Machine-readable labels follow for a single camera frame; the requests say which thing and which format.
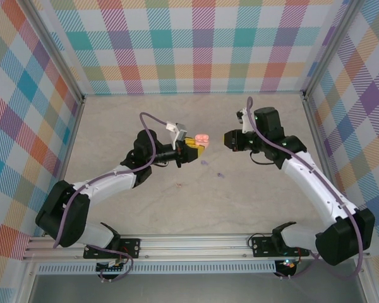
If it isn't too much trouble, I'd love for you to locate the pink earbud charging case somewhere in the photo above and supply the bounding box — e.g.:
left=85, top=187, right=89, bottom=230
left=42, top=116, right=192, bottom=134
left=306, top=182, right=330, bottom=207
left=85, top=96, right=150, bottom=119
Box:
left=194, top=133, right=211, bottom=150

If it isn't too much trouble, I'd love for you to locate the small black circuit board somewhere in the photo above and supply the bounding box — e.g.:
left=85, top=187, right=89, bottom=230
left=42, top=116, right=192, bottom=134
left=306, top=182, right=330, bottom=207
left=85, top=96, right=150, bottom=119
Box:
left=95, top=260, right=126, bottom=275

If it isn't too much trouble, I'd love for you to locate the small circuit board with lights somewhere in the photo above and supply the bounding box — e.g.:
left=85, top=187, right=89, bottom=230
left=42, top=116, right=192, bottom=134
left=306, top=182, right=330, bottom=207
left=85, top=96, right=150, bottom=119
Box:
left=277, top=258, right=298, bottom=272

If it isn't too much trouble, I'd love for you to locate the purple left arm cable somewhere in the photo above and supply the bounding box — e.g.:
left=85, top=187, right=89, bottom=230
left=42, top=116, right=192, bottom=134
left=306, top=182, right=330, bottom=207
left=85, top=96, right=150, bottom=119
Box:
left=52, top=112, right=171, bottom=283

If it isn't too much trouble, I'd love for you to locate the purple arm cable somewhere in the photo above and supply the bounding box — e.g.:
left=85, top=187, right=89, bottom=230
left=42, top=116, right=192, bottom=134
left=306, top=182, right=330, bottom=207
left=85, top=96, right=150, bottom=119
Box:
left=52, top=112, right=171, bottom=283
left=245, top=96, right=364, bottom=282

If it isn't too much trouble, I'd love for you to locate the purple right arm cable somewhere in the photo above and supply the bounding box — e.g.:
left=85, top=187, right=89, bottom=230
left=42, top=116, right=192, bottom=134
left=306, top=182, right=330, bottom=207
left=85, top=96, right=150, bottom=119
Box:
left=245, top=96, right=364, bottom=282

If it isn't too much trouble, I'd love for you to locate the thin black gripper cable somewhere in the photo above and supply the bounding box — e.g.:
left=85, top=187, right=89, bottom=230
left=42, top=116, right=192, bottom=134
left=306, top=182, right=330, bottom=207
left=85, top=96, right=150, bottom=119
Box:
left=250, top=150, right=274, bottom=165

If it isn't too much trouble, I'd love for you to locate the aluminium frame side rail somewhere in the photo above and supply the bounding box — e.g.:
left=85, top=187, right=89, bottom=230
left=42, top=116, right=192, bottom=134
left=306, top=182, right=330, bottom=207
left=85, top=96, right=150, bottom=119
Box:
left=55, top=96, right=87, bottom=190
left=302, top=94, right=348, bottom=209

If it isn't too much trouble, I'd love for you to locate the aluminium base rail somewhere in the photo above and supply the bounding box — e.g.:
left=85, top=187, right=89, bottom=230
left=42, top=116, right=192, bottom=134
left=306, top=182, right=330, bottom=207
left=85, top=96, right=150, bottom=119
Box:
left=21, top=234, right=373, bottom=262

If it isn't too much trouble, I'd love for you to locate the aluminium frame post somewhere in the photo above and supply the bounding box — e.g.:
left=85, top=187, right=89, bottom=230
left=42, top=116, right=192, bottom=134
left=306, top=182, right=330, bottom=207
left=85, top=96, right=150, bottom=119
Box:
left=301, top=0, right=366, bottom=100
left=27, top=0, right=86, bottom=104

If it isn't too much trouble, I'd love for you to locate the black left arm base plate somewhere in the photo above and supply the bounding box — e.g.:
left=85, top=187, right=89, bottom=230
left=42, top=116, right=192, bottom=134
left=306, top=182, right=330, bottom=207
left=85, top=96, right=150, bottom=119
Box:
left=83, top=237, right=142, bottom=260

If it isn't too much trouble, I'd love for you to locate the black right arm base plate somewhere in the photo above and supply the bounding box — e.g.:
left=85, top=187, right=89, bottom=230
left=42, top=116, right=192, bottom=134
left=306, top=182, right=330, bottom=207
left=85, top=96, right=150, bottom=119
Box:
left=250, top=235, right=311, bottom=258

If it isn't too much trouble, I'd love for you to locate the perforated grey cable duct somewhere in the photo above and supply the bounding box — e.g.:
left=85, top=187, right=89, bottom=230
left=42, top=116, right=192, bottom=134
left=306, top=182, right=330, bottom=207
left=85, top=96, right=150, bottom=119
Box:
left=37, top=263, right=278, bottom=275

